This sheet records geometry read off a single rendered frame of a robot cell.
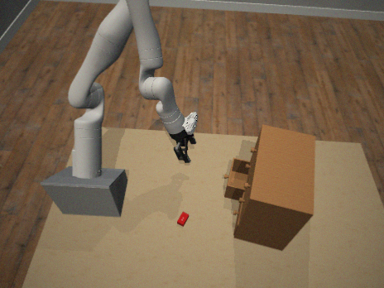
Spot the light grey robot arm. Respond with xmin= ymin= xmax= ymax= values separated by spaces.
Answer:
xmin=68 ymin=0 xmax=198 ymax=179

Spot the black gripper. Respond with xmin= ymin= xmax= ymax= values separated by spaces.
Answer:
xmin=169 ymin=129 xmax=196 ymax=163

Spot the brown wooden chest of drawers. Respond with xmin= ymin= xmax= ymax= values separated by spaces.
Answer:
xmin=234 ymin=125 xmax=315 ymax=251

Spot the red nine-volt battery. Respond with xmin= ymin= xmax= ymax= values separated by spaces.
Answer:
xmin=177 ymin=213 xmax=189 ymax=227

